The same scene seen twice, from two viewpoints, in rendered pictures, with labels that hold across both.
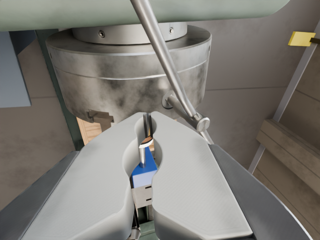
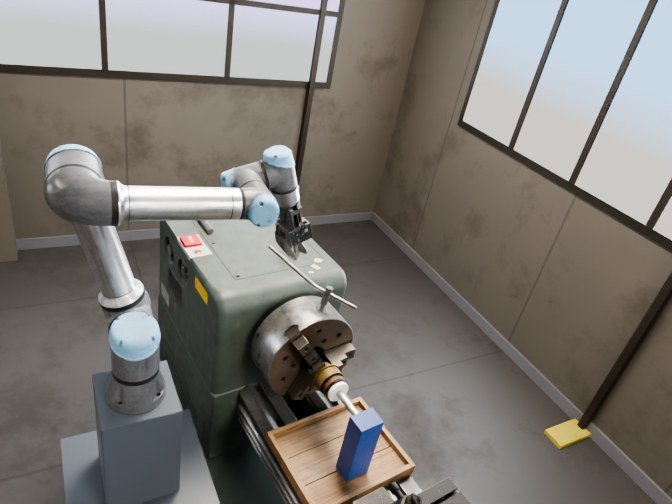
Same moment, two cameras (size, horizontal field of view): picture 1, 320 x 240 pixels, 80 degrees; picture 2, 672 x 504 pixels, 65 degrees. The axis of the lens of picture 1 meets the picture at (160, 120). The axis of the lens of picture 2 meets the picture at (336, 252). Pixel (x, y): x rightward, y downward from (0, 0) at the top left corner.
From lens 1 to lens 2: 1.56 m
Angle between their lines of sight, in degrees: 81
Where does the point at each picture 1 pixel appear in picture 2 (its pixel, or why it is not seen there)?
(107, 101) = (291, 319)
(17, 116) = not seen: outside the picture
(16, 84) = (205, 486)
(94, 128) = (301, 468)
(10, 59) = (200, 462)
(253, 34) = (492, 461)
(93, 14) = (274, 292)
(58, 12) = (264, 292)
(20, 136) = not seen: outside the picture
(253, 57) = (531, 488)
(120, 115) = (300, 321)
